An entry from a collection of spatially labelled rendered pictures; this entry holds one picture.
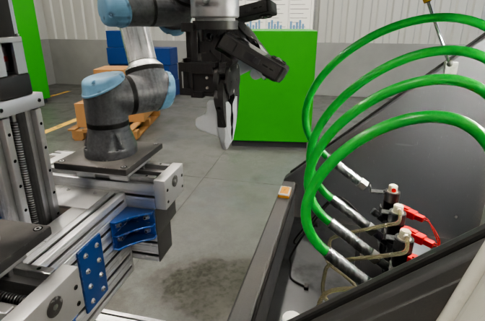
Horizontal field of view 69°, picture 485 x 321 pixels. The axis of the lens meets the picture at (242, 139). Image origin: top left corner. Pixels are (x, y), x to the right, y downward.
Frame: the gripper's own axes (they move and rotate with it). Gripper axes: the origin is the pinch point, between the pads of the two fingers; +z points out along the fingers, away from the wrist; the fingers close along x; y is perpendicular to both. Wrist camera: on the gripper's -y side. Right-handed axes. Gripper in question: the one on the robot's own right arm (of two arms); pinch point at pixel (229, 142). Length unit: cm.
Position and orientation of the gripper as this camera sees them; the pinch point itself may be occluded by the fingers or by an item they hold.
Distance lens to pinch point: 61.5
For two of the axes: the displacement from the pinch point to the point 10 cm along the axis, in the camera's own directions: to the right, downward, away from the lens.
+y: -9.6, -0.9, 2.6
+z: 0.0, 9.5, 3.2
